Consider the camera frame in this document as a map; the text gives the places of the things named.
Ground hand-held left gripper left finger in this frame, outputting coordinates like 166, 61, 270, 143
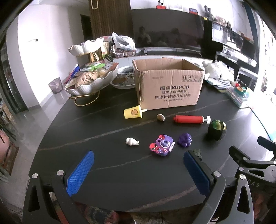
23, 150, 95, 224

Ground green toy watermelon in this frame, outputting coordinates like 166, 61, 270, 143
208, 120, 227, 141

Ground brown cardboard box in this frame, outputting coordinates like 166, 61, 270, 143
132, 58, 205, 111

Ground dark framed door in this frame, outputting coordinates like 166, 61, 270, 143
0, 41, 29, 114

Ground black stone desktop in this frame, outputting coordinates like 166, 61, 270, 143
28, 83, 276, 212

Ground clear crayon box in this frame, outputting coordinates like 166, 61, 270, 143
225, 86, 257, 108

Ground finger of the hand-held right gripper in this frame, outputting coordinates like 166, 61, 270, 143
229, 146, 276, 173
257, 136, 276, 161

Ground white rabbit figurine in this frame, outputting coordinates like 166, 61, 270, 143
126, 137, 140, 146

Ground purple toy grapes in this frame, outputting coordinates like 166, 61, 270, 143
178, 133, 193, 148

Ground small colourful toy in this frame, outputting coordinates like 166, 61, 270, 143
234, 83, 247, 95

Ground stack of books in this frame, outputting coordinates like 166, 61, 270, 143
206, 78, 235, 93

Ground black display cabinet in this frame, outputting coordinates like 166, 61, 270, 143
203, 19, 258, 75

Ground yellow toy cup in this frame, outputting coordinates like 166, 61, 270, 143
124, 105, 147, 119

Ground pile of snack packets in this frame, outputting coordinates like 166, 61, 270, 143
65, 60, 119, 88

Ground white TV cabinet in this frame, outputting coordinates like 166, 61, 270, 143
112, 48, 216, 67

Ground white plush toy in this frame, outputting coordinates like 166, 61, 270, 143
202, 61, 234, 82

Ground black television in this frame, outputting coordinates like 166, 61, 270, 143
130, 9, 205, 58

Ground purple toy camera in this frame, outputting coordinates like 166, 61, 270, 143
149, 134, 175, 156

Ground white shell tiered stand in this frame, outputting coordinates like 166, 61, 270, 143
65, 38, 119, 106

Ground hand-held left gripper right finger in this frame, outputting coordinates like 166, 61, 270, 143
183, 150, 255, 224

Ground grey rabbit plush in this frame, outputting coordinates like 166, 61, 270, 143
204, 5, 214, 19

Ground red hand pump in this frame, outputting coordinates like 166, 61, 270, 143
173, 115, 211, 124

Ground grey mesh trash bin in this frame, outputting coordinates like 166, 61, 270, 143
48, 78, 62, 94

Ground patterned ceramic bowl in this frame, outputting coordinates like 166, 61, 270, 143
110, 66, 136, 89

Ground white plastic bag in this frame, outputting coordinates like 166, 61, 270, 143
111, 32, 136, 53

